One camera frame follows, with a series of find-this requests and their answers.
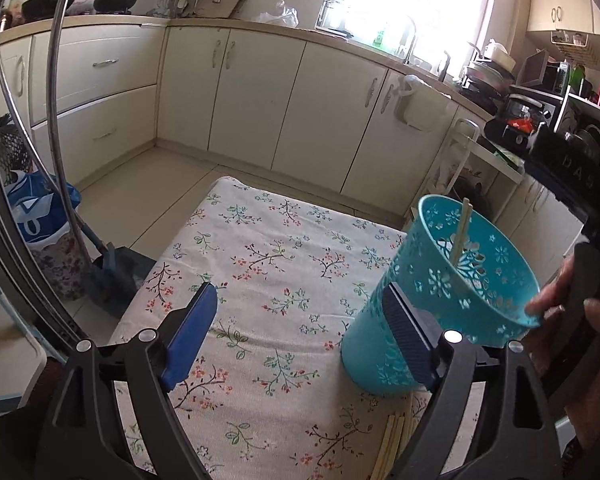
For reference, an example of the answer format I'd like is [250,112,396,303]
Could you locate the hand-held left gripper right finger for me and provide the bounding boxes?
[381,282,565,480]

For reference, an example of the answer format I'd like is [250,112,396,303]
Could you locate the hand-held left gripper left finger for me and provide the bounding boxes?
[36,282,219,480]

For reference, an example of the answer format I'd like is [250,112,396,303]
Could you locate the teal plastic cutout basket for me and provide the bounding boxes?
[341,194,542,397]

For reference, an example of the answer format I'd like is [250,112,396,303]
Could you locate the wooden chopstick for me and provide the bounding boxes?
[450,199,474,266]
[391,412,419,461]
[372,412,403,480]

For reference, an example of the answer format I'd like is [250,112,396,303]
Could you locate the person's right hand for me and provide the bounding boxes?
[522,255,600,361]

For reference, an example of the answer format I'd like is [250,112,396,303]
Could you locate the dark blue dustpan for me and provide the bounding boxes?
[84,242,157,318]

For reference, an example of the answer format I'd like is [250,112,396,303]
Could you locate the floral tablecloth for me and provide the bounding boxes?
[107,176,481,480]

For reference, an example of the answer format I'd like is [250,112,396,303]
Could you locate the white shelf rack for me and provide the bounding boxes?
[432,119,526,221]

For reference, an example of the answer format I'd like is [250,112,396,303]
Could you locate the grey microwave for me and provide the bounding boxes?
[517,50,569,96]

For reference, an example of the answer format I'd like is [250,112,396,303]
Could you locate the floral patterned bag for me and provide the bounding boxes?
[27,234,88,302]

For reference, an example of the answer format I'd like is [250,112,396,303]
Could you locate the dish rack with dishes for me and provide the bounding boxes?
[460,40,518,100]

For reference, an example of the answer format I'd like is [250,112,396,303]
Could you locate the blue plastic bag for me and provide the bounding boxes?
[4,170,83,247]

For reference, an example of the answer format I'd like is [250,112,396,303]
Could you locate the white door-hung bag holder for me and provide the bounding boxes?
[390,75,461,134]

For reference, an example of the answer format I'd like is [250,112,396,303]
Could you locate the cream base cabinets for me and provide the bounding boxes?
[160,25,487,211]

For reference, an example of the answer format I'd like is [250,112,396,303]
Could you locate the metal faucet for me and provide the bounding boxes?
[402,15,421,64]

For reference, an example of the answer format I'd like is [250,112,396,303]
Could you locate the black mesh basket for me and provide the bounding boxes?
[0,115,33,173]

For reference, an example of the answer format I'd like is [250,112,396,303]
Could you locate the cream drawer cabinet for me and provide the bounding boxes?
[0,20,165,186]

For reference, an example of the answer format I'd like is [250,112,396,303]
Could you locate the thin metal pole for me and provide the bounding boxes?
[0,10,76,208]

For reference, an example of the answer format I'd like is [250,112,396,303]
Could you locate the white plastic bag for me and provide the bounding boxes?
[252,0,301,28]

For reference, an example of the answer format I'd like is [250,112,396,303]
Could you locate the wire under-cabinet basket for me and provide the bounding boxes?
[550,29,597,52]

